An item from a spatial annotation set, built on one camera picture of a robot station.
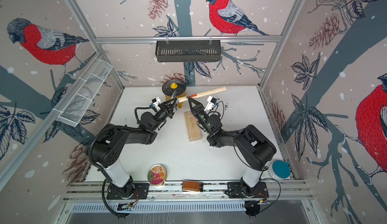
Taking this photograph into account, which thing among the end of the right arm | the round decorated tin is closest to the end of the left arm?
the end of the right arm

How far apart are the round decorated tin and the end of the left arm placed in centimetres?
26

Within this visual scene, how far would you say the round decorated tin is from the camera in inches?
29.7

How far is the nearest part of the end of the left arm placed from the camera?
776mm

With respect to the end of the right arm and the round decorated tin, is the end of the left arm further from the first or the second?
the round decorated tin
